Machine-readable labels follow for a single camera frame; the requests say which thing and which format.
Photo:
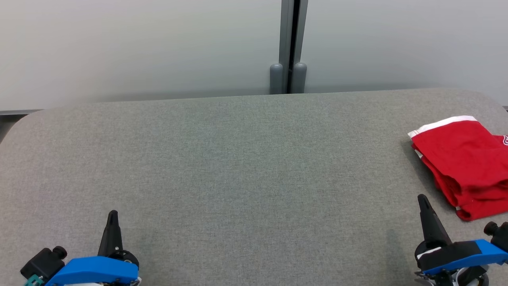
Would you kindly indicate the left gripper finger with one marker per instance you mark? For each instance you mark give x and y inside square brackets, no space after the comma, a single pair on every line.
[117,242]
[106,242]

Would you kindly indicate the left gripper blue body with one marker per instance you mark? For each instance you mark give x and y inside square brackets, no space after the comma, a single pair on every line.
[95,270]

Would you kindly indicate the right gripper blue body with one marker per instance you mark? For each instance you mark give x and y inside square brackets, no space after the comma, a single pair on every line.
[460,254]

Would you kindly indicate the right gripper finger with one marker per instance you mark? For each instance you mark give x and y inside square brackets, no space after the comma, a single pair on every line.
[438,234]
[425,234]

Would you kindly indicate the red jersey with striped trim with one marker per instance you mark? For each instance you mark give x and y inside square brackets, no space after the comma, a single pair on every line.
[482,212]

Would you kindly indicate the red jersey with white hem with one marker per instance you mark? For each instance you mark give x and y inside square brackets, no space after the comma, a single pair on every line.
[456,147]

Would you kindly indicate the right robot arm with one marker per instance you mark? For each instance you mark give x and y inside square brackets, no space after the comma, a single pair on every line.
[468,278]

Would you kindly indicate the grey fabric sofa surface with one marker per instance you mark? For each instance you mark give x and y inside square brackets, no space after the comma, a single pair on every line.
[238,178]

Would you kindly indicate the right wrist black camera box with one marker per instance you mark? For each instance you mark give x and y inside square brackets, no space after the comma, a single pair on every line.
[501,236]

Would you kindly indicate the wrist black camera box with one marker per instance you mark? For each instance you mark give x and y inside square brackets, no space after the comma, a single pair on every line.
[501,236]
[41,264]

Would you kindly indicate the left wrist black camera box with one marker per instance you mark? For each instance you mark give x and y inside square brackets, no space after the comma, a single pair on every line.
[41,264]

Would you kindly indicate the grey cylindrical post bumper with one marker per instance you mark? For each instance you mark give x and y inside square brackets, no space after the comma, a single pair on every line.
[299,78]
[276,79]

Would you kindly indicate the grey partition frame post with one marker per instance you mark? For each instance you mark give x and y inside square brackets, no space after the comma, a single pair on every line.
[286,31]

